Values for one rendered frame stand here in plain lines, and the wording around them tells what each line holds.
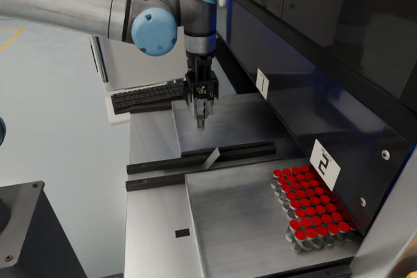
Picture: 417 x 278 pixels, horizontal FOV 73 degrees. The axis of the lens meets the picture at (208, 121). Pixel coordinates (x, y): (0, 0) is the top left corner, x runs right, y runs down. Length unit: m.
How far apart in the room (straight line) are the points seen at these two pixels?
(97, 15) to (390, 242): 0.55
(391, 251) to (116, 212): 1.54
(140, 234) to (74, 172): 1.57
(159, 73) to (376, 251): 1.04
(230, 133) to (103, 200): 1.22
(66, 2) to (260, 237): 0.54
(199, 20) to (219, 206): 0.41
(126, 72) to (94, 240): 0.95
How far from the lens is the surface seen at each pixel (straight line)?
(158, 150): 0.81
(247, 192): 0.69
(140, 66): 1.26
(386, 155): 0.46
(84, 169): 2.16
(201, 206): 0.66
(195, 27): 0.64
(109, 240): 1.73
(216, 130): 0.86
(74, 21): 0.51
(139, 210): 0.67
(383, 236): 0.51
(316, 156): 0.61
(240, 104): 0.99
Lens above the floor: 1.40
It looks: 35 degrees down
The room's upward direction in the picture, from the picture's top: straight up
